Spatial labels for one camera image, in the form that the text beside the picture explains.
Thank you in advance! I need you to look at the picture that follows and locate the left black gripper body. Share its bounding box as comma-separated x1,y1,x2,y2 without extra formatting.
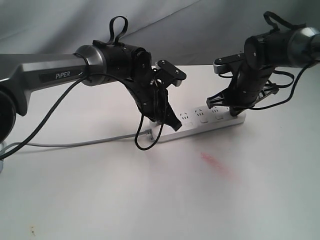
122,68,173,124

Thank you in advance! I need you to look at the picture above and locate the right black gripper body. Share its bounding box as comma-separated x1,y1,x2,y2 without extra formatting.
206,60,275,109

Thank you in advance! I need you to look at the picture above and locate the white five-outlet power strip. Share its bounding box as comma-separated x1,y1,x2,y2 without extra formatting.
158,106,246,143

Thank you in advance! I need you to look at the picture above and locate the left silver black robot arm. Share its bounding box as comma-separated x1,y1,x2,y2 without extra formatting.
0,41,186,140

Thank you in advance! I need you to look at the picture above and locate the right silver black robot arm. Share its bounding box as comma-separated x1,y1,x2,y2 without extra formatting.
206,26,320,117

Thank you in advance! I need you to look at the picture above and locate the grey backdrop cloth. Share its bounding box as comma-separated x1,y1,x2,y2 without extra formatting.
0,0,320,65

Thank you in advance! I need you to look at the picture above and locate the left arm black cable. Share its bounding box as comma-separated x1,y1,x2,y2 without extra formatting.
0,15,171,161

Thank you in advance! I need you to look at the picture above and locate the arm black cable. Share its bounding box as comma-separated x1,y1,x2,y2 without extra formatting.
0,15,171,161
222,10,320,111

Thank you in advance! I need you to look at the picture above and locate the grey power cord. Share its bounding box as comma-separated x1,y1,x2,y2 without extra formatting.
0,128,153,173

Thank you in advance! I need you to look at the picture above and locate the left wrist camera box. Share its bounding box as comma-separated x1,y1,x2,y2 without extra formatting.
154,60,187,89

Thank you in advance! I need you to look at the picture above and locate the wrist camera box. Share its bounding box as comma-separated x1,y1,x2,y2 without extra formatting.
213,53,245,75
154,60,187,89

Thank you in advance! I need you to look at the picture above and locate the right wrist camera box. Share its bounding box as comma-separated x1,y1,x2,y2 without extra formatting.
213,53,245,75

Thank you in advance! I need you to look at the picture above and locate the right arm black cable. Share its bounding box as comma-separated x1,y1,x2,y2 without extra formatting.
222,10,320,111

